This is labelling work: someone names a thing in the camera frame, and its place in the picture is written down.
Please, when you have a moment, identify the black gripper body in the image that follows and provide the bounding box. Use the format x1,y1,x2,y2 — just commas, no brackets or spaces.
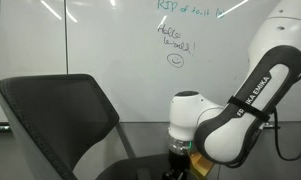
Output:
163,149,192,180

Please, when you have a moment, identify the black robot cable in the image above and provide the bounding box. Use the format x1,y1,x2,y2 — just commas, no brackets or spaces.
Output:
272,106,301,162

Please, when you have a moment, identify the black mesh office chair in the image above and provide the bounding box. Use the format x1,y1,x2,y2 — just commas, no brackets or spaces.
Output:
0,73,178,180

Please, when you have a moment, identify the black marker tray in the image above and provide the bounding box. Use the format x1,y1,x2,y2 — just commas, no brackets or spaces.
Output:
264,121,282,131

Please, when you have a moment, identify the whiteboard panel with green drawing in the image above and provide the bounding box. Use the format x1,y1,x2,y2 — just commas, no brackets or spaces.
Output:
0,0,67,123

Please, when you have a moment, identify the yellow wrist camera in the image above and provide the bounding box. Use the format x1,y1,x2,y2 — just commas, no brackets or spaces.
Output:
189,150,215,176

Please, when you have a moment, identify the black velcro arm strap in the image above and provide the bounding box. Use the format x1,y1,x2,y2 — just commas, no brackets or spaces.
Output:
227,95,271,123

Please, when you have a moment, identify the large whiteboard panel with writing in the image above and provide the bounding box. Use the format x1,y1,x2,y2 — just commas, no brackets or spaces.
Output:
65,0,301,123

